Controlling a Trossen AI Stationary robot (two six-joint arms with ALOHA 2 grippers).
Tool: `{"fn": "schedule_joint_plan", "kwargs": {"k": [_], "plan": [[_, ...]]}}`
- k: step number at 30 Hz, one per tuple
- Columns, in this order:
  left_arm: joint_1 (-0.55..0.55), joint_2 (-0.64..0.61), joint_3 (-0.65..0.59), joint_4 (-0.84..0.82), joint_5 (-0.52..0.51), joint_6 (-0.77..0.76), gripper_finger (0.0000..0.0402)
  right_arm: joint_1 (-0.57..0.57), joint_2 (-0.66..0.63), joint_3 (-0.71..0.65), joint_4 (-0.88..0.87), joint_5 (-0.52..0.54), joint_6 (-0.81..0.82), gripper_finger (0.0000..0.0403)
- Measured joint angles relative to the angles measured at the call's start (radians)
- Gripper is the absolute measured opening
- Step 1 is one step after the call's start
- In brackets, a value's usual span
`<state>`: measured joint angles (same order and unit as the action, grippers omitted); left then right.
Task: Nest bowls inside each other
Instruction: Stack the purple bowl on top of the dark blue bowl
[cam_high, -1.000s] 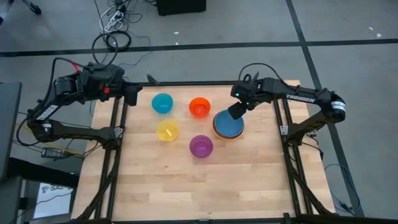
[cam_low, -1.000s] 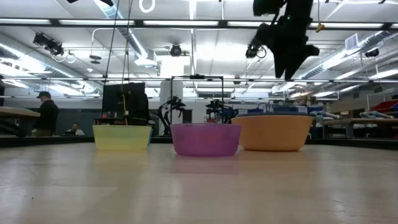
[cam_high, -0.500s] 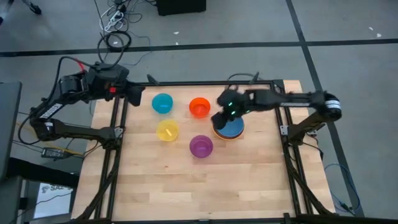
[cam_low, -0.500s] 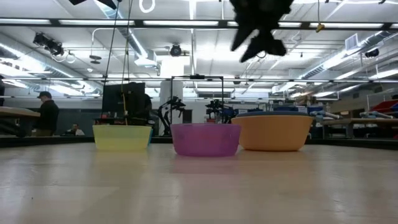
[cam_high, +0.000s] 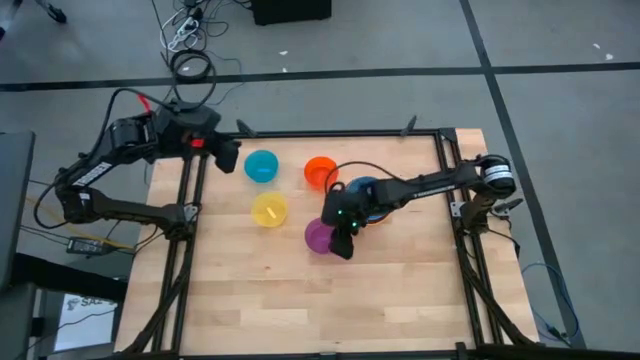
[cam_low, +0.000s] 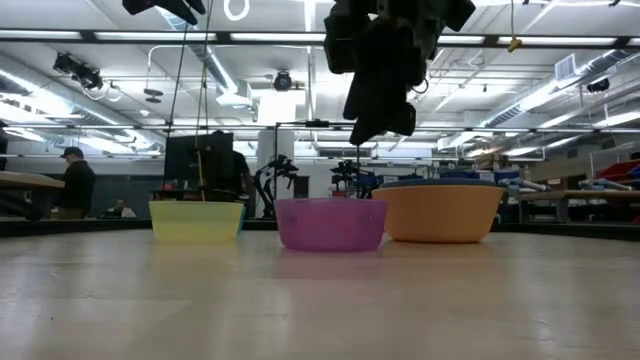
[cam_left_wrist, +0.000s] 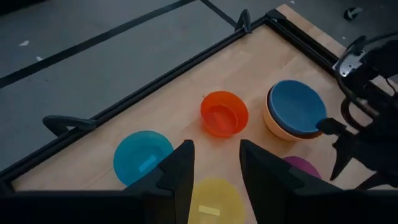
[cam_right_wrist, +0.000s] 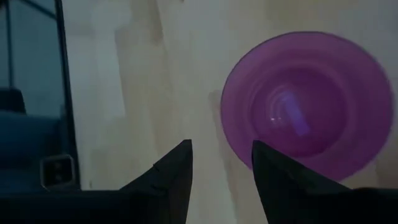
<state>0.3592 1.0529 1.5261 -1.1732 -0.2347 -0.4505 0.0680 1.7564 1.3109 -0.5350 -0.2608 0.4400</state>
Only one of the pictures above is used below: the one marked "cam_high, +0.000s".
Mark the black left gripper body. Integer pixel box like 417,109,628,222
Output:
158,100,224,152

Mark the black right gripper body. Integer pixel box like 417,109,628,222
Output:
320,187,377,232

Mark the purple plastic bowl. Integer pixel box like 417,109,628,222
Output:
304,217,337,255

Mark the blue plastic bowl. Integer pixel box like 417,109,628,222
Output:
345,175,383,197

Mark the teal plastic bowl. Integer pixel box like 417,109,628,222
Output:
243,149,280,184

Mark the orange plastic bowl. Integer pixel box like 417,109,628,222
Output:
303,155,340,192

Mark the yellow plastic bowl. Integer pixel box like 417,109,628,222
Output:
250,191,289,229

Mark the white power strip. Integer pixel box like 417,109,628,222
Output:
166,15,197,53

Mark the black box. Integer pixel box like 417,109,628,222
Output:
250,0,333,27

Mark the black power adapter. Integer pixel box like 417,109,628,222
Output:
66,237,106,255

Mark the black tripod leg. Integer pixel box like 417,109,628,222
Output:
34,0,68,25

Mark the grey cabinet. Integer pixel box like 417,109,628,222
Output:
0,130,37,293

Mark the white printed board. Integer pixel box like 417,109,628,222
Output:
53,292,117,353

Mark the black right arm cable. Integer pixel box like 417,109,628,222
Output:
324,160,401,196

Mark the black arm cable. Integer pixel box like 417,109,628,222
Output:
32,87,174,230
324,160,401,196

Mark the coiled black cable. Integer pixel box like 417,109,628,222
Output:
169,48,218,84

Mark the black aluminium table frame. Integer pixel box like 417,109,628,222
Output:
102,114,640,360

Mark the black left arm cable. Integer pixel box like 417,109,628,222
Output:
32,87,174,230

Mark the blue cable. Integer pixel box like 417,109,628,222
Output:
520,260,581,346

